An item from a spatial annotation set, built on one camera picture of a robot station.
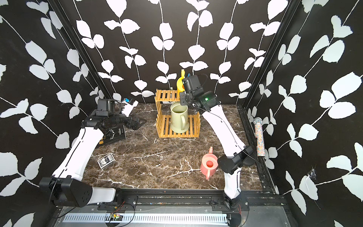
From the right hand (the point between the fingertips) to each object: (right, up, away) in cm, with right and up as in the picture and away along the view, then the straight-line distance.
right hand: (184, 91), depth 73 cm
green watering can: (-4, -12, +14) cm, 19 cm away
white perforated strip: (-3, -65, -3) cm, 65 cm away
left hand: (-24, -12, +2) cm, 27 cm away
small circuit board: (-36, -64, -3) cm, 74 cm away
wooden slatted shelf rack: (-17, -18, +34) cm, 42 cm away
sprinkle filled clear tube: (+41, -24, +2) cm, 48 cm away
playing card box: (-50, -41, +14) cm, 66 cm away
